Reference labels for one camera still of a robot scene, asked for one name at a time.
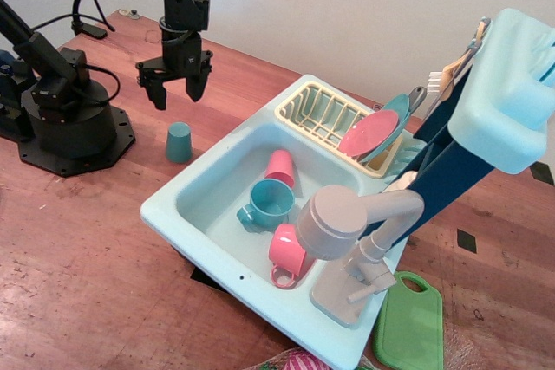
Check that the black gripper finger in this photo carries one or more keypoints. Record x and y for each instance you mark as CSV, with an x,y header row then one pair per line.
x,y
195,85
157,94

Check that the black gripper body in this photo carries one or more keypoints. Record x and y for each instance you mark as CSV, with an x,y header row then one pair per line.
x,y
182,57

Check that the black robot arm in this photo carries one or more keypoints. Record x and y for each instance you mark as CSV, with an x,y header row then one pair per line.
x,y
183,16

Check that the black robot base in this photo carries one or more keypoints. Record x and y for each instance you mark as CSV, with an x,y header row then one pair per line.
x,y
61,120

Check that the teal plastic cup on table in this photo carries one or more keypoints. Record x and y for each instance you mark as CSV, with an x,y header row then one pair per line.
x,y
178,143

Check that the pink tumbler in sink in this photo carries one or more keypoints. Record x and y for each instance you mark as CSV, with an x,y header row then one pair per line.
x,y
280,167

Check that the light blue toy sink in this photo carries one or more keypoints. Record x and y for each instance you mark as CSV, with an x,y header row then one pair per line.
x,y
196,213

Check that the teal mug in sink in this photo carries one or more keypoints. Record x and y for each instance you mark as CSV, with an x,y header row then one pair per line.
x,y
271,201

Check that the pink mug in sink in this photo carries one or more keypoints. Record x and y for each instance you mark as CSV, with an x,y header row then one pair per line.
x,y
290,261

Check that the cream dish rack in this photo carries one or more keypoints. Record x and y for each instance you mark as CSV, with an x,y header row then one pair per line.
x,y
323,115

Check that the pink plate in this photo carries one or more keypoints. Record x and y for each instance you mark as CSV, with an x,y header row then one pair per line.
x,y
368,133

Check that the teal plate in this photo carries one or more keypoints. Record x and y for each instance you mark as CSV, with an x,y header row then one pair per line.
x,y
399,104

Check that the grey toy faucet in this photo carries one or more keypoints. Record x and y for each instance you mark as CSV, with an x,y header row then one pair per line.
x,y
352,234

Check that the white dish brush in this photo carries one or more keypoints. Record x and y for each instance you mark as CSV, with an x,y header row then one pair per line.
x,y
433,92

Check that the pink knitted cloth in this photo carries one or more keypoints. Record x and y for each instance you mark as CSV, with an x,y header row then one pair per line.
x,y
292,359

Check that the green cutting board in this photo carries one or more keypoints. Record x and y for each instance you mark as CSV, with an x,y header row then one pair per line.
x,y
408,332

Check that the grey utensil handle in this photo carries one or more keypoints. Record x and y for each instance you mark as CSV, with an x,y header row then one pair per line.
x,y
416,97

